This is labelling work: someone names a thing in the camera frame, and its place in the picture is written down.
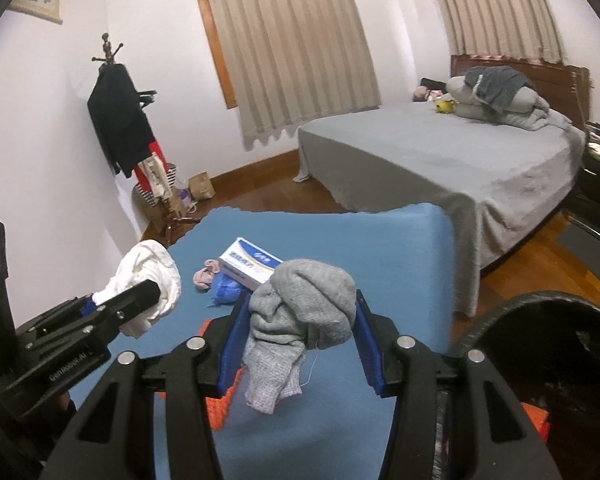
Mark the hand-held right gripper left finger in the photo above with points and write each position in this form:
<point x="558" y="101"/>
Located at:
<point x="232" y="355"/>

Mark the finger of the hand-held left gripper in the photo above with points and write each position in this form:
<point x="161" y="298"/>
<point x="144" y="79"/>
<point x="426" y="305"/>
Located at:
<point x="60" y="317"/>
<point x="130" y="302"/>

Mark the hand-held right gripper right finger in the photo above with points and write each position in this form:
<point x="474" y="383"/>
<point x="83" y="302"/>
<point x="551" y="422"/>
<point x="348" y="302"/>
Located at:
<point x="367" y="345"/>

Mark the white cloth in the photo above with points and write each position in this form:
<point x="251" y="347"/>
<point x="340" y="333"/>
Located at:
<point x="150" y="270"/>

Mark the grey knitted cloth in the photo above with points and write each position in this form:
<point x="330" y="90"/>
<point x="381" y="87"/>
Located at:
<point x="300" y="300"/>

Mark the black trash bin with liner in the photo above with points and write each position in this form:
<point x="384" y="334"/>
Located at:
<point x="530" y="305"/>

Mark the small orange foam net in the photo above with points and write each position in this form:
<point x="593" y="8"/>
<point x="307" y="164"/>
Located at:
<point x="536" y="422"/>

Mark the large orange foam net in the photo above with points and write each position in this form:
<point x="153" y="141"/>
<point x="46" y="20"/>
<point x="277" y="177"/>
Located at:
<point x="219" y="407"/>

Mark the blue cloth ball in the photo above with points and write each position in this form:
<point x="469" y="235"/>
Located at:
<point x="227" y="287"/>

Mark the pink face mask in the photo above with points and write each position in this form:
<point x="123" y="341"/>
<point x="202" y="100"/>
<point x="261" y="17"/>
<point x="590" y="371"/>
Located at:
<point x="205" y="275"/>

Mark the blue table mat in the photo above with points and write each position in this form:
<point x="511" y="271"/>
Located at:
<point x="380" y="260"/>

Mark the white and blue box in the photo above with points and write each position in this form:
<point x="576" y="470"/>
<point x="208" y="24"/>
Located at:
<point x="245" y="260"/>

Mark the striped bag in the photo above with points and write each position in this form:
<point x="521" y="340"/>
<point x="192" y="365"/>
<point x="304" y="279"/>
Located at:
<point x="142" y="195"/>

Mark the small purple bag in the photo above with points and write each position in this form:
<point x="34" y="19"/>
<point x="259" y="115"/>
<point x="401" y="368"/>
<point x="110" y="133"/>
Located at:
<point x="186" y="197"/>

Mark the cream garment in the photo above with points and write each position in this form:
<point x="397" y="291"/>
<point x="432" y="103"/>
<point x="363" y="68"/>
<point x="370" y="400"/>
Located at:
<point x="157" y="180"/>

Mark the red garment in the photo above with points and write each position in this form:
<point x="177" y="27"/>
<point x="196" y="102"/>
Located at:
<point x="142" y="175"/>

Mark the brown paper bag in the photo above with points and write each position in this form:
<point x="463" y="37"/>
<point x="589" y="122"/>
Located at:
<point x="201" y="187"/>

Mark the black jacket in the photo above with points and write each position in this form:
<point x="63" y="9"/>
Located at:
<point x="122" y="120"/>

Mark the bed with grey sheet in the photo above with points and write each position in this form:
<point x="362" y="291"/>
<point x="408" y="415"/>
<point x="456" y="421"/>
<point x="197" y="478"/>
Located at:
<point x="430" y="160"/>

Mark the dark grey floor mat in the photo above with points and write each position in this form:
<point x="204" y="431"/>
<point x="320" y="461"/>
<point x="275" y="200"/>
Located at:
<point x="590" y="255"/>

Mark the yellow plush toy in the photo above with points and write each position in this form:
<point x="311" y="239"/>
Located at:
<point x="445" y="106"/>

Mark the wooden coat rack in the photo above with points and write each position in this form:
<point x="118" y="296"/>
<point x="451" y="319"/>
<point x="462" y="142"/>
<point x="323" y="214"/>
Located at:
<point x="111" y="50"/>

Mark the pink plush toy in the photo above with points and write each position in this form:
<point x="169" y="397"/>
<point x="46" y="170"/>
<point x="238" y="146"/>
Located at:
<point x="425" y="94"/>

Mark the black cushion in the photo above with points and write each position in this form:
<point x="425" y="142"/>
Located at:
<point x="435" y="83"/>

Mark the black metal chair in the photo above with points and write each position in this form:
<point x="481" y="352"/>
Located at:
<point x="597" y="200"/>

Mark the folded grey quilt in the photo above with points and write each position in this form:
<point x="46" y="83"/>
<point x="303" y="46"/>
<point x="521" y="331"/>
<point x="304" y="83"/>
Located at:
<point x="527" y="102"/>

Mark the dark grey garment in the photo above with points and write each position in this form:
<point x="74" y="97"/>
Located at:
<point x="500" y="85"/>

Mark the grey pillow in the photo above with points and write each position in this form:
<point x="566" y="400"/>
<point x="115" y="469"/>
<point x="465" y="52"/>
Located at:
<point x="555" y="119"/>

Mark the wide beige curtain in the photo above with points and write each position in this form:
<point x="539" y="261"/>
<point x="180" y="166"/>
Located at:
<point x="290" y="50"/>

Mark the wooden bed headboard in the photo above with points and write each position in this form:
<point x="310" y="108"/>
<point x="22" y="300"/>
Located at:
<point x="565" y="80"/>

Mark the narrow beige curtain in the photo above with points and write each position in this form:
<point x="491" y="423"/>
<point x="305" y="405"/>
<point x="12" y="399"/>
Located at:
<point x="495" y="10"/>

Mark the wooden window frame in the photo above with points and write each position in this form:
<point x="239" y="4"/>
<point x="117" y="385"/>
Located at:
<point x="215" y="45"/>

